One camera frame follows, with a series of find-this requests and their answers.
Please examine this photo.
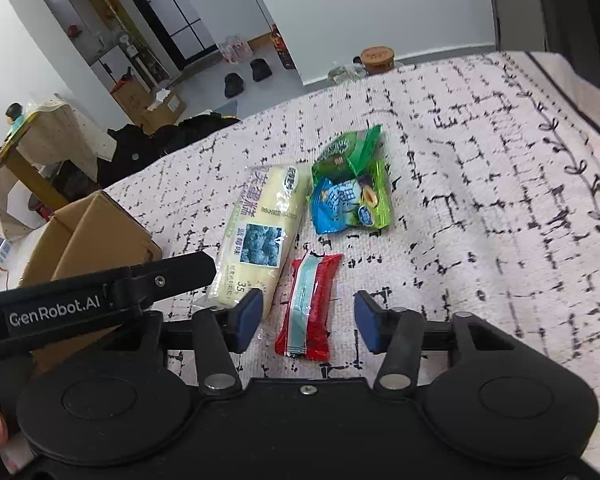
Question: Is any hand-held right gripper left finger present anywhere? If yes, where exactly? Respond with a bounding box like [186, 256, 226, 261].
[102, 287, 266, 395]

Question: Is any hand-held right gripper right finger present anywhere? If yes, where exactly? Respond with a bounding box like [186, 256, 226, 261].
[354, 289, 531, 393]

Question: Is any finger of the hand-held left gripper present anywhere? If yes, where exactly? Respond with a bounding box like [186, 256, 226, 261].
[105, 251, 217, 323]

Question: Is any red snack stick packet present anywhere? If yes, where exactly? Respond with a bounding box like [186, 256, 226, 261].
[274, 252, 344, 362]

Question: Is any white cake roll packet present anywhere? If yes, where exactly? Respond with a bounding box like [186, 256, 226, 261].
[192, 162, 313, 321]

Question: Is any blue plum snack packet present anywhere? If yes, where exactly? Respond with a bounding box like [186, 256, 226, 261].
[311, 157, 392, 236]

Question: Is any black cloth pile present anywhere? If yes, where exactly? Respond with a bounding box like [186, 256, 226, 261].
[100, 112, 241, 188]

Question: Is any round wooden table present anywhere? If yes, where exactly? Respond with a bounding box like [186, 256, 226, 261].
[0, 110, 71, 211]

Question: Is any cardboard box with white contents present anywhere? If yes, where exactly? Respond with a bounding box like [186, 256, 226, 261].
[141, 87, 187, 133]

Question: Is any green snack packet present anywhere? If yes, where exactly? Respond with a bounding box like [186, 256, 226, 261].
[311, 124, 383, 183]

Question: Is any printed blanket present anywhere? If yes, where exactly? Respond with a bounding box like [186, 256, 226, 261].
[100, 50, 600, 480]

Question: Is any brown cardboard floor box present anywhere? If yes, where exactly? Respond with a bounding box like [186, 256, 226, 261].
[111, 77, 153, 121]

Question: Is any white cabinet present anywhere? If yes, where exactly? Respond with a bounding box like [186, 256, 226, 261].
[90, 42, 146, 83]

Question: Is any pink plastic bag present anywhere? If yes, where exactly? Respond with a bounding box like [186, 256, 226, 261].
[217, 35, 253, 64]

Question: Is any clear plastic bottle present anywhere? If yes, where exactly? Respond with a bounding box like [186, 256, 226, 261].
[327, 62, 368, 88]

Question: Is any black-framed sliding door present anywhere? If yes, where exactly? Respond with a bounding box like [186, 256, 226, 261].
[107, 0, 218, 73]

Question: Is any jar with wooden lid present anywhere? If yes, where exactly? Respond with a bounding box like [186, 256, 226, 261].
[360, 46, 396, 76]

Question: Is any dark furniture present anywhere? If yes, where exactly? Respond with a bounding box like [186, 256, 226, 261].
[485, 0, 600, 101]

